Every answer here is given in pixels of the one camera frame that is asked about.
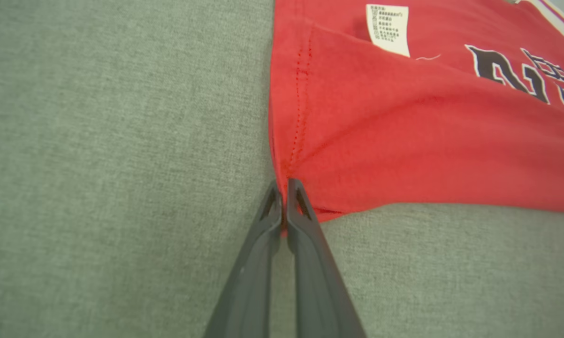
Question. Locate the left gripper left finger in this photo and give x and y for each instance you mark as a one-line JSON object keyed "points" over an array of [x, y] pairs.
{"points": [[254, 291]]}

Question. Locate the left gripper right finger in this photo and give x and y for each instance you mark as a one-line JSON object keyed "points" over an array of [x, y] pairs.
{"points": [[319, 300]]}

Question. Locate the red and white shirt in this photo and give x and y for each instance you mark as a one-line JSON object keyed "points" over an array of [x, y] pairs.
{"points": [[404, 141]]}

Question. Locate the grey fabric sofa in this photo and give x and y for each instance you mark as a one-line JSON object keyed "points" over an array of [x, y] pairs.
{"points": [[99, 164]]}

